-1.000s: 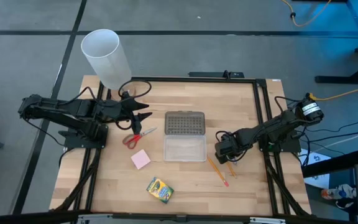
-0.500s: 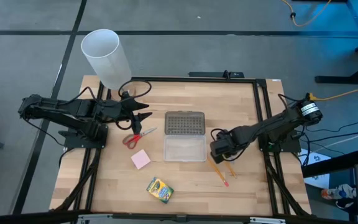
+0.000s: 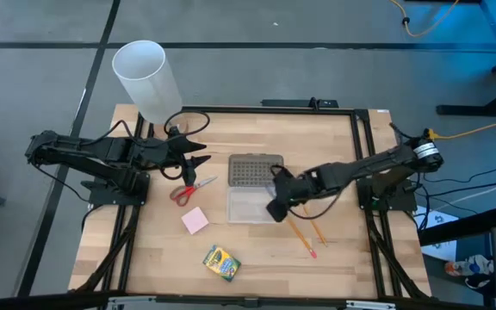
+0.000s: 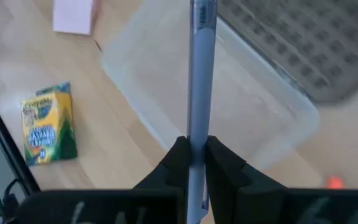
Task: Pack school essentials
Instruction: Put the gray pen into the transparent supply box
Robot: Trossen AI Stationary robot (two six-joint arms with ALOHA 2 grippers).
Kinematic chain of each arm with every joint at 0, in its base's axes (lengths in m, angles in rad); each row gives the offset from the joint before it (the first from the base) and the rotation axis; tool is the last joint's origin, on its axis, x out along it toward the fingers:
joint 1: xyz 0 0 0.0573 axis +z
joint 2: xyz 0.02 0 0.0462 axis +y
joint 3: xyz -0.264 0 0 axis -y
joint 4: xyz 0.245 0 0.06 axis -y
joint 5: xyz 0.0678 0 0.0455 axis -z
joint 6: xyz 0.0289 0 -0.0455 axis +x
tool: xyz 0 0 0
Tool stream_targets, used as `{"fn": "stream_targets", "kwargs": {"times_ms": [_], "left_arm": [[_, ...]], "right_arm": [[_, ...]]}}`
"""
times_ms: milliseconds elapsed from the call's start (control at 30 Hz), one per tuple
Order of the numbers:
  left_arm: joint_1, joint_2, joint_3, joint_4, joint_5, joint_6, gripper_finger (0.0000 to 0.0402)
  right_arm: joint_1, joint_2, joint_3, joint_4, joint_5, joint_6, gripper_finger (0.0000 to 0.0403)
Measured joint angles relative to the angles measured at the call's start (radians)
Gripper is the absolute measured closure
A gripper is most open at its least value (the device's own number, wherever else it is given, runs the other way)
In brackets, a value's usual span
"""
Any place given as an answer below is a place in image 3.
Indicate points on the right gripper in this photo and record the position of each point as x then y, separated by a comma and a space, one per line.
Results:
295, 185

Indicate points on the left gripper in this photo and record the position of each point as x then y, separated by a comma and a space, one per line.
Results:
164, 153

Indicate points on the orange pencil pink eraser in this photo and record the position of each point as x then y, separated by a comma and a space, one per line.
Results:
304, 241

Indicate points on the pink sticky note pad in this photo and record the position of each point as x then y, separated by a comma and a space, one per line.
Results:
195, 220

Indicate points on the yellow green crayon box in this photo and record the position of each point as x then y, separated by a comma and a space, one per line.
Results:
221, 263

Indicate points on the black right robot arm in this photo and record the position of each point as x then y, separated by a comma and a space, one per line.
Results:
373, 165

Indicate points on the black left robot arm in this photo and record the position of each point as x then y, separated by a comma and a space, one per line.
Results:
80, 148

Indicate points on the clear pencil case grey lid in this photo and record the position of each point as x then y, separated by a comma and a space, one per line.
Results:
254, 189

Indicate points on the white cylindrical lamp shade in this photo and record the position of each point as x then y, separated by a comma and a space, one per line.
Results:
146, 82

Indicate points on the black bar silver brackets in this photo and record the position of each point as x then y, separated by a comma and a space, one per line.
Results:
248, 302

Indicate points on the white paper blue logos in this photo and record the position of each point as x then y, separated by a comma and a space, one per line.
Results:
439, 219

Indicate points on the black slanted desk bar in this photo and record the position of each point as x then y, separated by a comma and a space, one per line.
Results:
467, 226

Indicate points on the person's orange white shoe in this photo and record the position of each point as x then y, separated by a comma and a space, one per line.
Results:
467, 267

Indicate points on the black desk leg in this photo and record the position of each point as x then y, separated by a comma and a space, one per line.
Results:
480, 109

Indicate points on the black aluminium table frame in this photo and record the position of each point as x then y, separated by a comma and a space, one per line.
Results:
274, 109

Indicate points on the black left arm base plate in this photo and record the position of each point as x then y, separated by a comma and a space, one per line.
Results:
101, 194

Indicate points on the black bar mount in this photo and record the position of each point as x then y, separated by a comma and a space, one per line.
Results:
295, 103

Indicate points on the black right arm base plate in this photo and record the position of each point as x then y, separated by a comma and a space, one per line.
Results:
398, 200

